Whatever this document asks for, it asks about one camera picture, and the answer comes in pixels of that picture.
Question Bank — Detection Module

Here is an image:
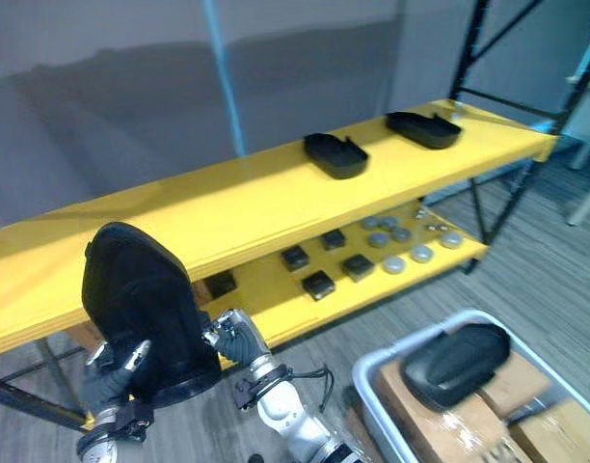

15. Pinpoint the small black square box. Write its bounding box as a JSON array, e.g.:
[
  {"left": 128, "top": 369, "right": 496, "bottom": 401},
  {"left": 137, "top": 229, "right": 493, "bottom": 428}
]
[
  {"left": 203, "top": 271, "right": 239, "bottom": 297},
  {"left": 301, "top": 270, "right": 337, "bottom": 302},
  {"left": 340, "top": 254, "right": 375, "bottom": 283},
  {"left": 319, "top": 229, "right": 349, "bottom": 253},
  {"left": 281, "top": 246, "right": 310, "bottom": 272}
]

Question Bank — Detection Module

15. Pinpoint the brown cardboard box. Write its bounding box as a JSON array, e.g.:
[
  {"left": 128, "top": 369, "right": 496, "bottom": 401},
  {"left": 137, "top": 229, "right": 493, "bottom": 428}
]
[
  {"left": 475, "top": 350, "right": 552, "bottom": 420},
  {"left": 509, "top": 397, "right": 590, "bottom": 463},
  {"left": 371, "top": 359, "right": 511, "bottom": 463}
]

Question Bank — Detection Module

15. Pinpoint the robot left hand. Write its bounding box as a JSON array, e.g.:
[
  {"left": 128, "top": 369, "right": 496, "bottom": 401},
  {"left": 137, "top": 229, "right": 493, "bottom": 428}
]
[{"left": 79, "top": 339, "right": 154, "bottom": 414}]

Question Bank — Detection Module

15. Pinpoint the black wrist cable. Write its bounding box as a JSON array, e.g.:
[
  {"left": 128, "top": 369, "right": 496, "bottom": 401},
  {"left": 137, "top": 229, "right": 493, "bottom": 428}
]
[{"left": 283, "top": 365, "right": 335, "bottom": 412}]

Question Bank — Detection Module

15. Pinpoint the yellow shelf board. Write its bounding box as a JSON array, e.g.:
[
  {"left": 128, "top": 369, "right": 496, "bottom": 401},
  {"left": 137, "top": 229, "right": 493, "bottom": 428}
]
[
  {"left": 191, "top": 202, "right": 492, "bottom": 370},
  {"left": 0, "top": 98, "right": 561, "bottom": 358}
]

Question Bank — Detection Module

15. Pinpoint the light blue pole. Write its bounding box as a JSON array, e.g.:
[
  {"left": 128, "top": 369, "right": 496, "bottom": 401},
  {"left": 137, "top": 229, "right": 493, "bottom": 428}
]
[{"left": 201, "top": 0, "right": 249, "bottom": 158}]

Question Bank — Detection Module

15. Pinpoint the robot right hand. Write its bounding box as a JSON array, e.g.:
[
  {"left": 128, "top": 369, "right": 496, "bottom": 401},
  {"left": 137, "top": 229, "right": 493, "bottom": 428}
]
[{"left": 201, "top": 308, "right": 273, "bottom": 371}]

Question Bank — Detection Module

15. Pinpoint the black plastic housing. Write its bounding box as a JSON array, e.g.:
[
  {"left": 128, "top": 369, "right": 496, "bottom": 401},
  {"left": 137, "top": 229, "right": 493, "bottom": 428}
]
[
  {"left": 303, "top": 132, "right": 370, "bottom": 181},
  {"left": 80, "top": 221, "right": 223, "bottom": 409},
  {"left": 385, "top": 111, "right": 464, "bottom": 150},
  {"left": 401, "top": 322, "right": 513, "bottom": 412}
]

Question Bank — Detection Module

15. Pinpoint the grey plastic bin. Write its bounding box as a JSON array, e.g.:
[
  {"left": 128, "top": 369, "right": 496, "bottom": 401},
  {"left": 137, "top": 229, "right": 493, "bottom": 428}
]
[{"left": 351, "top": 309, "right": 590, "bottom": 463}]

